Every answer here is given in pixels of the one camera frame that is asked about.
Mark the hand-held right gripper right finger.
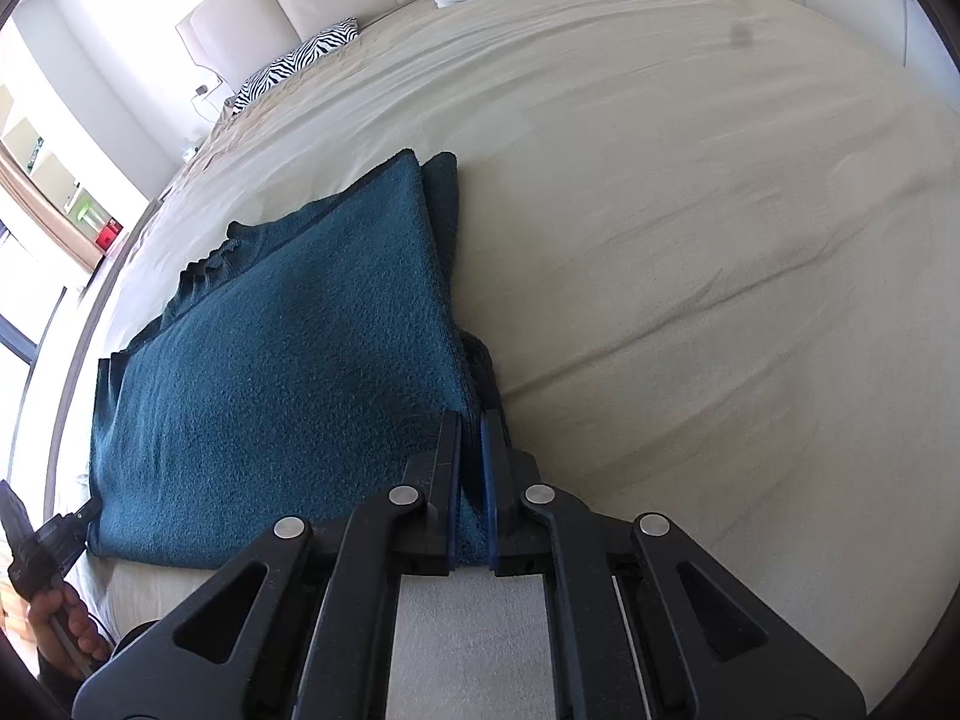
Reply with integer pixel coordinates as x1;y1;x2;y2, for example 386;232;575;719
480;409;867;720

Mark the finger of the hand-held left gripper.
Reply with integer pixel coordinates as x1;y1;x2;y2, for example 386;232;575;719
52;499;103;545

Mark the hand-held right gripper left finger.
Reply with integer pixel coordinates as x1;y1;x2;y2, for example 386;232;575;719
73;411;462;720

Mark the dark teal knit sweater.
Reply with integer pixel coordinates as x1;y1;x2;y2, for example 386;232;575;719
86;150;515;567

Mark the person's left hand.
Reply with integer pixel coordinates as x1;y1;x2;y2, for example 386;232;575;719
28;583;113;680

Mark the bed with beige sheet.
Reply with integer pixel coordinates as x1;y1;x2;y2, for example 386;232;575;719
41;0;960;720

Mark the beige curtain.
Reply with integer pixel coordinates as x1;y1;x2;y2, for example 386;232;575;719
0;142;100;287

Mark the white open shelf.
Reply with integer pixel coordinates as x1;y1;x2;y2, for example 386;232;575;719
0;82;122;271

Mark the zebra print pillow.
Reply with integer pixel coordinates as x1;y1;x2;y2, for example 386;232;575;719
231;17;359;117

